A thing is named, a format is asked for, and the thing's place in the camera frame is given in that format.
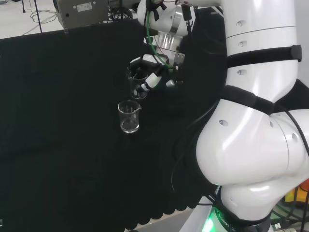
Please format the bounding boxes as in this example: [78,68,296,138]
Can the black robot hand white plates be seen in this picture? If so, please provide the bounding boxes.
[127,54,186,94]

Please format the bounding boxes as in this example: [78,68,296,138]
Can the clear glass beaker printed scale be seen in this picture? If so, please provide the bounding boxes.
[127,70,148,100]

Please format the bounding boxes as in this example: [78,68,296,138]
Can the clear glass beaker with spout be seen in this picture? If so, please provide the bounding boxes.
[117,100,142,134]

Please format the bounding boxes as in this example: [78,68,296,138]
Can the grey metal box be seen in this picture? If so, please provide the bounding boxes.
[53,0,109,29]

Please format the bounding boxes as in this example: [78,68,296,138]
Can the black bench cloth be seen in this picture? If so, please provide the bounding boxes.
[0,18,309,232]

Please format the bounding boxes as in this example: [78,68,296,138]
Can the dark thin pole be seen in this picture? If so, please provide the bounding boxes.
[35,0,44,33]

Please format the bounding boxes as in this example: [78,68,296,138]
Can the yellow stop button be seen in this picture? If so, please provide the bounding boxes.
[284,178,309,206]

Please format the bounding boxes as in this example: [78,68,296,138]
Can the green cable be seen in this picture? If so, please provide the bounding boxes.
[143,0,175,70]

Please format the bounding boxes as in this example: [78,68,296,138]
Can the black cable bundle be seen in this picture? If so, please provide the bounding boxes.
[108,6,139,23]

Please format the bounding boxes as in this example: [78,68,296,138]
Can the grey floor cable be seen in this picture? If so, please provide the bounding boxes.
[29,6,60,25]

